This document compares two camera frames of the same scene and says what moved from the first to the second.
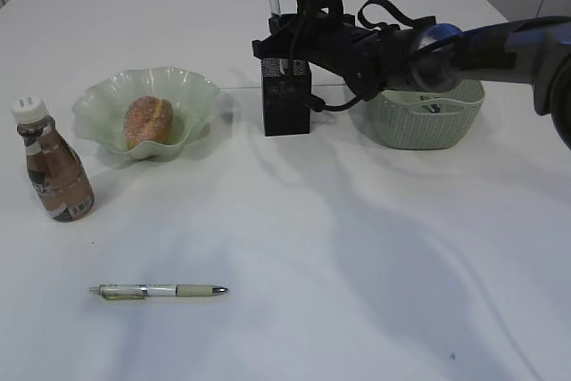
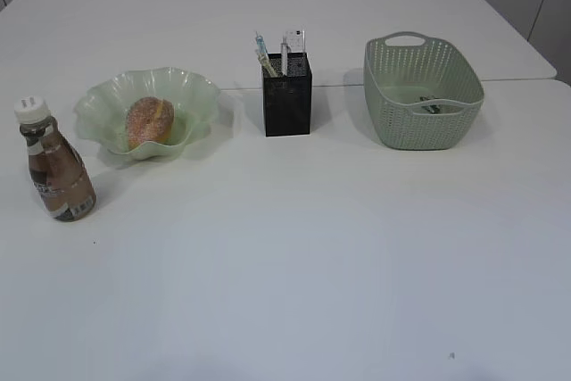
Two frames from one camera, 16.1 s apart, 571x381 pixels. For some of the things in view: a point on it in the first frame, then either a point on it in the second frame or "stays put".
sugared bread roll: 148,118 stays put
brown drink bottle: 56,167 stays put
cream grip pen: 139,292 to 266,62
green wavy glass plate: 101,109 stays put
